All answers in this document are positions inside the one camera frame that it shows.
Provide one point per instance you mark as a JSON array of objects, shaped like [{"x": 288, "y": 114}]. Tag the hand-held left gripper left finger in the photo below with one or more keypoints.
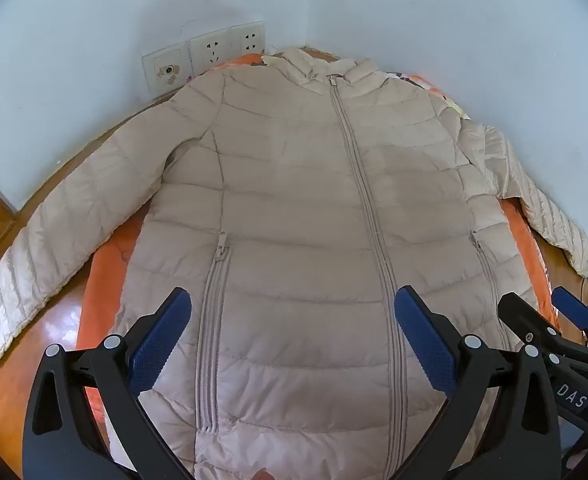
[{"x": 157, "y": 332}]

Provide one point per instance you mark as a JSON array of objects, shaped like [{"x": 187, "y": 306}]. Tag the round-port wall socket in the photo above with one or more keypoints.
[{"x": 166, "y": 71}]

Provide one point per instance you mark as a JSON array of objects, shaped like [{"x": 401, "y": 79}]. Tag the white power wall socket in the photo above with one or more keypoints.
[
  {"x": 212, "y": 53},
  {"x": 248, "y": 39}
]

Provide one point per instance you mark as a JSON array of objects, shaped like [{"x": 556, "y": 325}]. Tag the orange floral blanket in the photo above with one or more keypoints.
[{"x": 107, "y": 265}]

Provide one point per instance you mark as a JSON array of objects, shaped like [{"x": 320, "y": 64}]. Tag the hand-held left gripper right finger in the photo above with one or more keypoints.
[{"x": 424, "y": 342}]

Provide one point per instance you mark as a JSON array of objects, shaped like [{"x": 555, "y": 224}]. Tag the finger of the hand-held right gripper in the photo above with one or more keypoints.
[
  {"x": 571, "y": 307},
  {"x": 529, "y": 317}
]

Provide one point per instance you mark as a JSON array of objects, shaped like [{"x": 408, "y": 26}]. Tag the beige puffer jacket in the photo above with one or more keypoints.
[{"x": 294, "y": 200}]

